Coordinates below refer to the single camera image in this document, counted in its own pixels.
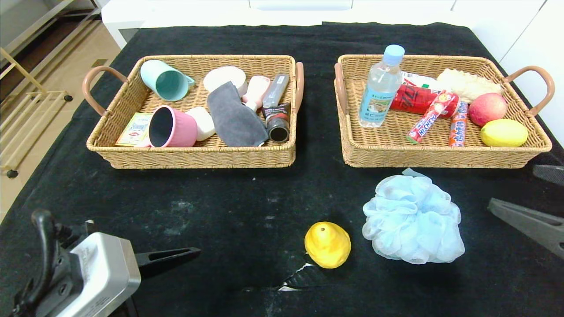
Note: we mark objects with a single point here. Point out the white snack packet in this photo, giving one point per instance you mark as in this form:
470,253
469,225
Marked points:
421,80

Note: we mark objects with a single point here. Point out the brown low shelf unit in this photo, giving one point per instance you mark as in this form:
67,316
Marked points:
53,31

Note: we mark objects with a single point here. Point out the teal plastic cup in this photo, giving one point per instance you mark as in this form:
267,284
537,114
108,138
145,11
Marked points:
165,81

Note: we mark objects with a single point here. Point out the orange sausage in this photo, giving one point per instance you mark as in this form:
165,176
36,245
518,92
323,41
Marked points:
458,125

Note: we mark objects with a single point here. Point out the light blue bath pouf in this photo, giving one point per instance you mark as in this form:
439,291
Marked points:
412,220

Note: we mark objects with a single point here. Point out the yellow pear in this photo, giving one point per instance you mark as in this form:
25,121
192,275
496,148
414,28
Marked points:
328,246

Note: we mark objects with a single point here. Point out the red cola can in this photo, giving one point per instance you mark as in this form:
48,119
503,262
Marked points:
414,99

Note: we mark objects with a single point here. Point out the white round dish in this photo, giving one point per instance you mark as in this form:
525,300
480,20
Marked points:
222,77

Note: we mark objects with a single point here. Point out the black and red tube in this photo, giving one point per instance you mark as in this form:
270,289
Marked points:
277,125

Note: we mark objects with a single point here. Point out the green card box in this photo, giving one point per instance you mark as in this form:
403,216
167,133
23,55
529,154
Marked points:
134,130

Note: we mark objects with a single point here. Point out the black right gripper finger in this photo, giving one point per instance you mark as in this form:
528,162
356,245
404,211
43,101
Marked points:
551,174
533,224

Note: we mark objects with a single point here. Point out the white side cabinet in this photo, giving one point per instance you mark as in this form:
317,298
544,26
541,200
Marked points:
125,13

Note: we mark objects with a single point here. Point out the red peach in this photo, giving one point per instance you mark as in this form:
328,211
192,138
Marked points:
487,110

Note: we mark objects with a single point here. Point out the pink and white small bottle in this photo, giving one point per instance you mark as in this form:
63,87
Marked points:
257,90

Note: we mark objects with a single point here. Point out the clear water bottle blue cap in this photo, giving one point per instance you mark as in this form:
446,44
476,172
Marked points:
381,92

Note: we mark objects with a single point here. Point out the grey tube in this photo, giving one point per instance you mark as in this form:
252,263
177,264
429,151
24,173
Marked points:
276,90

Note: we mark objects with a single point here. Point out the red Hi-Chew candy stick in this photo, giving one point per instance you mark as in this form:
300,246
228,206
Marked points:
429,119

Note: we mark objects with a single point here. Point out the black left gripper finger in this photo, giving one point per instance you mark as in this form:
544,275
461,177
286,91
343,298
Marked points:
176,257

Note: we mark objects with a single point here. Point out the yellow lemon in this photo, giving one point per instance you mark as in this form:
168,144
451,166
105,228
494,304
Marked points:
504,133

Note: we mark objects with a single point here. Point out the grey cloth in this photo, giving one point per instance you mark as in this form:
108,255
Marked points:
235,119

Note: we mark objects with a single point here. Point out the white soap bar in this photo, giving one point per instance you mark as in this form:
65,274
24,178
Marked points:
203,123

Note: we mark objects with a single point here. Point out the wooden rack on wheels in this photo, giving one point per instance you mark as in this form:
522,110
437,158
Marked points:
12,173

